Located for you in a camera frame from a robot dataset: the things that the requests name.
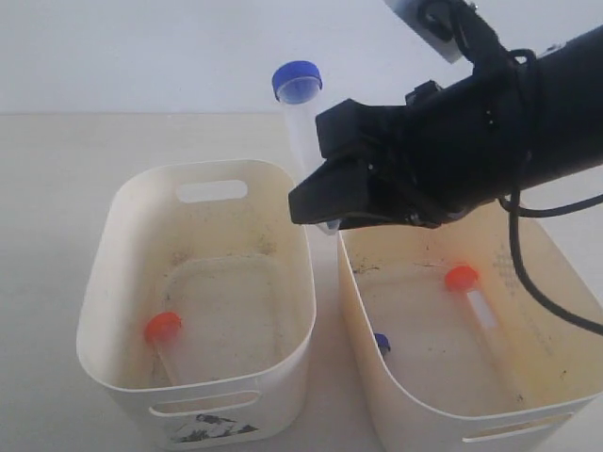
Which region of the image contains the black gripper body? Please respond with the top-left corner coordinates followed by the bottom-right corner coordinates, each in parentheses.
top-left (317, 65), bottom-right (532, 228)

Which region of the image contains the blue cap tube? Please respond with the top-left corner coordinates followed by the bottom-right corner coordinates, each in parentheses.
top-left (271, 59), bottom-right (343, 235)
top-left (373, 332), bottom-right (391, 357)

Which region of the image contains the orange cap tube labelled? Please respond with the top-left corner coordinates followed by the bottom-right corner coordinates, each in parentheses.
top-left (444, 265), bottom-right (514, 359)

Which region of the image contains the cream plastic bin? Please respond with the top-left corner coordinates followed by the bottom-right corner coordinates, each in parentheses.
top-left (337, 203), bottom-right (602, 451)
top-left (76, 160), bottom-right (317, 451)

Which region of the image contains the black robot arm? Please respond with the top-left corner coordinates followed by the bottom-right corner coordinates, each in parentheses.
top-left (288, 19), bottom-right (602, 229)

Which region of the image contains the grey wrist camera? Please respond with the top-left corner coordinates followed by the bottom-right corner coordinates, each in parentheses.
top-left (384, 0), bottom-right (477, 63)

